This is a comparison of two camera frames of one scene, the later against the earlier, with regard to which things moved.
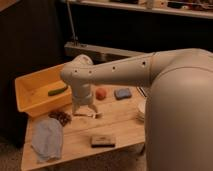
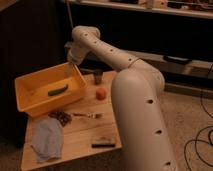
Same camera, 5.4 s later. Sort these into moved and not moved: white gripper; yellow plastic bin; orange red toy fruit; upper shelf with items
Moved: white gripper
Not moved: upper shelf with items; orange red toy fruit; yellow plastic bin
